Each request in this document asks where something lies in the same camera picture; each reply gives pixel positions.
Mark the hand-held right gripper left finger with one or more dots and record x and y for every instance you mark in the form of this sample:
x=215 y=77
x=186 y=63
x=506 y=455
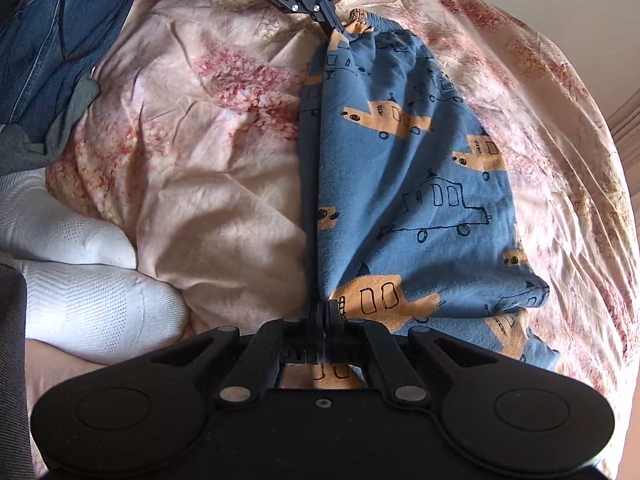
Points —
x=316 y=325

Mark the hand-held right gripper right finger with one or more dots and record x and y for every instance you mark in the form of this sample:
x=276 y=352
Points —
x=333 y=320

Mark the blue pants with orange print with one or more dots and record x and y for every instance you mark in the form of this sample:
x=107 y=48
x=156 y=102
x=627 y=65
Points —
x=410 y=160

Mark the floral pink bed sheet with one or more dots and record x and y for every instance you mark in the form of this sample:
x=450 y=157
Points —
x=200 y=160

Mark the white sock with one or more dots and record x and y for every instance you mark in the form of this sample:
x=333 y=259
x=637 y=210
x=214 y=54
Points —
x=55 y=225
x=100 y=305

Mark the blue denim jeans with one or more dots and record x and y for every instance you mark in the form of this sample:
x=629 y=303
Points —
x=55 y=25

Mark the grey cloth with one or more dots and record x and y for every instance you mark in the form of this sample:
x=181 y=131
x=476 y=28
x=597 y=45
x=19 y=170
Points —
x=30 y=152

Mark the dark grey trousers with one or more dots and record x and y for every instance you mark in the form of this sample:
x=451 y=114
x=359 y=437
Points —
x=11 y=360

